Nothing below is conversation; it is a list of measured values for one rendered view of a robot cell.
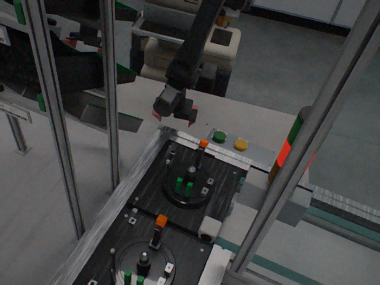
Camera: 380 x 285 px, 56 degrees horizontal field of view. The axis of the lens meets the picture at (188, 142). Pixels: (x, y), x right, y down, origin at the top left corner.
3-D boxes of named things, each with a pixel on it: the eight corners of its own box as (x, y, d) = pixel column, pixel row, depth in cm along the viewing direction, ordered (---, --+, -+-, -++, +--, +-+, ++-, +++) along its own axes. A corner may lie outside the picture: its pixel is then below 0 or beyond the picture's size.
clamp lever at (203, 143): (195, 161, 97) (202, 138, 93) (201, 164, 96) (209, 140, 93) (190, 167, 94) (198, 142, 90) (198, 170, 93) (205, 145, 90)
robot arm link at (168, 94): (201, 70, 98) (174, 56, 98) (183, 99, 92) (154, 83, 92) (190, 95, 108) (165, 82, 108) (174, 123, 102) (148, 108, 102)
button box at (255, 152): (209, 139, 116) (212, 126, 112) (270, 163, 113) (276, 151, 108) (201, 154, 112) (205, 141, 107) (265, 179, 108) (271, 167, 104)
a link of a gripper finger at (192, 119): (193, 135, 118) (195, 118, 110) (172, 130, 118) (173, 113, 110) (196, 119, 121) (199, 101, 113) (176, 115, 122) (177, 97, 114)
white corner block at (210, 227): (202, 222, 90) (205, 214, 87) (219, 230, 89) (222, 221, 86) (196, 237, 87) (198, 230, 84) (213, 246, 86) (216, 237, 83)
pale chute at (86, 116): (102, 113, 106) (108, 99, 106) (136, 133, 103) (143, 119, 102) (36, 95, 79) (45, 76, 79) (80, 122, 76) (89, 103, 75)
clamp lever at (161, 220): (152, 239, 80) (160, 213, 77) (160, 243, 80) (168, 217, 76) (145, 249, 77) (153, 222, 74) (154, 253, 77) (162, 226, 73)
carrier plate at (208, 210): (166, 143, 106) (167, 139, 104) (241, 174, 102) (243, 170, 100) (126, 205, 90) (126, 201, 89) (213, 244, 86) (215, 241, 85)
